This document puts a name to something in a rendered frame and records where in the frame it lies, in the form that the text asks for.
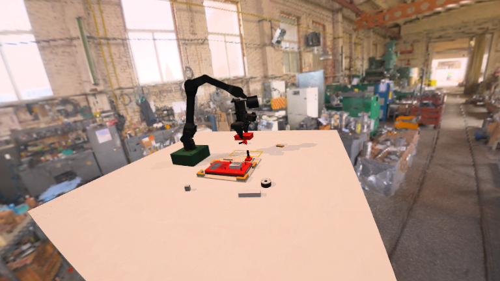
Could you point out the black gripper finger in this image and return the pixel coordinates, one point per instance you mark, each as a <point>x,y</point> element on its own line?
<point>240,132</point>
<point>246,126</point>

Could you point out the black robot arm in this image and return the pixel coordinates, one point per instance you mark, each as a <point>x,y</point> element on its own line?
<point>191,87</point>

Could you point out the small black toy tyre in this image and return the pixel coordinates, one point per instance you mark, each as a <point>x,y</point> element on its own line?
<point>266,182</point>

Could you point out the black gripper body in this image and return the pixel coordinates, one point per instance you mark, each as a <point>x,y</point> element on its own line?
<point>239,123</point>

